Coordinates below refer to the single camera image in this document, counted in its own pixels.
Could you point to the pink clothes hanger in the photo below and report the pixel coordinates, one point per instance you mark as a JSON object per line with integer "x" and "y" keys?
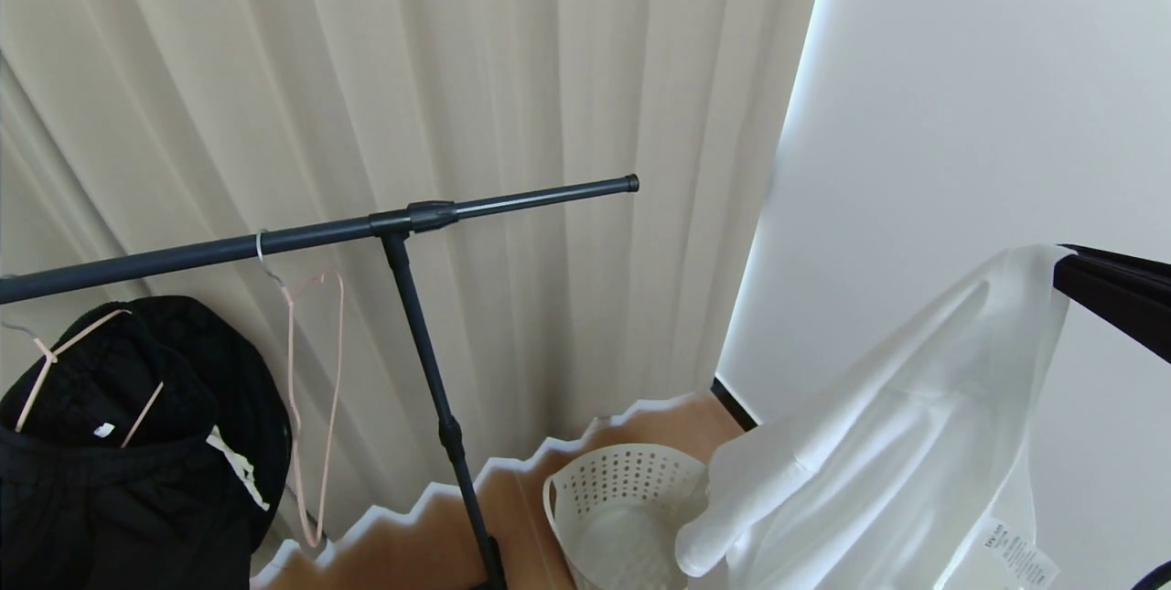
{"x": 291, "y": 389}
{"x": 44, "y": 366}

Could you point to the white garment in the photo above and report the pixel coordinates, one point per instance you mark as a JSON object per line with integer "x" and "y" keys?
{"x": 897, "y": 444}

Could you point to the black shorts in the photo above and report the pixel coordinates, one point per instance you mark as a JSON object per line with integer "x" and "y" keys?
{"x": 110, "y": 498}

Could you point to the white laundry basket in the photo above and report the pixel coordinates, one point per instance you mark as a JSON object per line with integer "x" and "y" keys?
{"x": 622, "y": 517}

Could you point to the black clothes rack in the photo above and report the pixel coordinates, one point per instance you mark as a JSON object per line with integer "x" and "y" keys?
{"x": 320, "y": 233}

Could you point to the beige curtain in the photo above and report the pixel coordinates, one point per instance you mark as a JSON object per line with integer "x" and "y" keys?
{"x": 457, "y": 69}

